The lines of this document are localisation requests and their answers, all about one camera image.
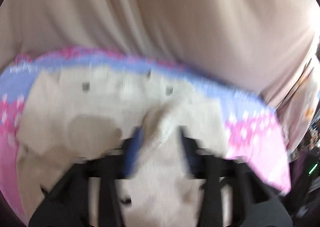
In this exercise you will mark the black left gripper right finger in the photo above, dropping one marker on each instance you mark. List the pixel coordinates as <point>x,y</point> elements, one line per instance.
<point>253,202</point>

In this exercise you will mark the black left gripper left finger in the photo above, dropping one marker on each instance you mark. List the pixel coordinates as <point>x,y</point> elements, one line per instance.
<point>67,203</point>

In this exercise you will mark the cream knit sweater black hearts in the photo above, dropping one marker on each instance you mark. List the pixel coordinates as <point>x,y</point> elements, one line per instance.
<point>84,112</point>

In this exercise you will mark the pink floral bed sheet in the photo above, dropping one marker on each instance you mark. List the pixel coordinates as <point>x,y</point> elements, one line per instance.
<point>251,129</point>

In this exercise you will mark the beige curtain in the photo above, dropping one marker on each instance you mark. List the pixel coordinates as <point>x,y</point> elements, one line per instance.
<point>265,46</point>

